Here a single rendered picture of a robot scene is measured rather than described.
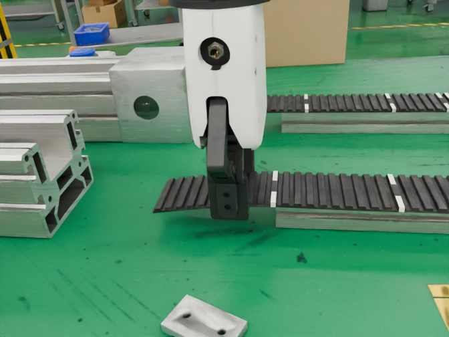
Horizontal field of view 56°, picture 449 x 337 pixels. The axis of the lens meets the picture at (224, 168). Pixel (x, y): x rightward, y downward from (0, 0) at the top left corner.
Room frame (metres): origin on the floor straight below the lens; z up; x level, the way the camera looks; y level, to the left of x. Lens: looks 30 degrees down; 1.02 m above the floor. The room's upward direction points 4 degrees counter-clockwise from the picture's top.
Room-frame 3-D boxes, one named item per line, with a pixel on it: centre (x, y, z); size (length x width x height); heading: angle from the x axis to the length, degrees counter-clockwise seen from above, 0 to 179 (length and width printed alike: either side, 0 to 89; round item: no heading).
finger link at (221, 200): (0.27, 0.00, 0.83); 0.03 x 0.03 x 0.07; 80
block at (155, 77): (0.54, 0.07, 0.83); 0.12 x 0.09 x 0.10; 170
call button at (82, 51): (0.69, 0.21, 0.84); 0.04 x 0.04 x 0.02
